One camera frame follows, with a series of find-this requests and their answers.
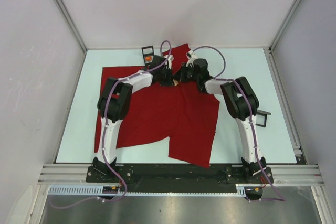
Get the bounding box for aluminium frame rail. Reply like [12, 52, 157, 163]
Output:
[38, 164, 324, 186]

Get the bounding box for gold maple leaf brooch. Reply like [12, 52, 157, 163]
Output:
[144, 56, 153, 64]

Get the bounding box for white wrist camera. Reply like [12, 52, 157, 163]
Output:
[186, 50, 198, 66]
[164, 54, 174, 69]

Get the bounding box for small black open box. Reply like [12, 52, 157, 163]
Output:
[141, 46, 155, 67]

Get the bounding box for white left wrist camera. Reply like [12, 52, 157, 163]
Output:
[164, 54, 174, 69]

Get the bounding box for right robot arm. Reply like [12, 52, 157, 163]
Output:
[173, 58, 270, 183]

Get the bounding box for grey slotted cable duct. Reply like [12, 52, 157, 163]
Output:
[48, 183, 266, 198]

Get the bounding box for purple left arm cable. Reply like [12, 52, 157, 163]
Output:
[49, 40, 173, 209]

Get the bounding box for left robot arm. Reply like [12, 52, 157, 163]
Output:
[87, 54, 174, 182]

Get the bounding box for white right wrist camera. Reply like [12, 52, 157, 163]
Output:
[186, 50, 198, 66]

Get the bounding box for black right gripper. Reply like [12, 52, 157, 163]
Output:
[173, 63, 200, 83]

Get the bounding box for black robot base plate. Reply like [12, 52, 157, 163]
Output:
[86, 164, 274, 199]

